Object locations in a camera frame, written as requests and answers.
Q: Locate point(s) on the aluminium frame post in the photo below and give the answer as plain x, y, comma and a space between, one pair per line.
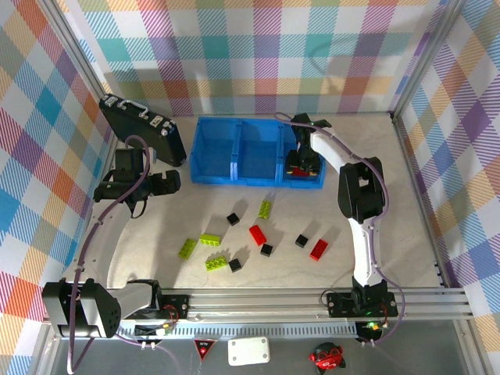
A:
423, 58
80, 62

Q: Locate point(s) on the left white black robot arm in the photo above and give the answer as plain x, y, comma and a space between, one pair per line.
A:
93, 312

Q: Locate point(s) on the aluminium side rail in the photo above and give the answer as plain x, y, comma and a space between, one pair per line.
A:
106, 160
418, 195

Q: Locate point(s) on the black square lego brick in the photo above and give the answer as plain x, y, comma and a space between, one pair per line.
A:
235, 265
233, 219
301, 240
266, 249

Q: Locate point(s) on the small controller board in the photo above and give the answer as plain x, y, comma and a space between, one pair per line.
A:
371, 328
160, 330

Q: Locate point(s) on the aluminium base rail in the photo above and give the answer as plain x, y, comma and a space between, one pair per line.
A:
254, 304

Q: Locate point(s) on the white plate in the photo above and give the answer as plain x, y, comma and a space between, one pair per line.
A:
248, 351

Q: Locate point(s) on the green lego brick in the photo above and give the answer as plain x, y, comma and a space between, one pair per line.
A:
265, 209
216, 263
187, 248
209, 240

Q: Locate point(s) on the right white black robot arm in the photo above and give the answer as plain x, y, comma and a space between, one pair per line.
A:
363, 250

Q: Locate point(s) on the red lego brick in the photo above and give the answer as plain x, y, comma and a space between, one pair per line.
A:
258, 234
301, 172
319, 249

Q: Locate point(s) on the red triangular button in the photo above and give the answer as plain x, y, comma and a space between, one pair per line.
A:
204, 348

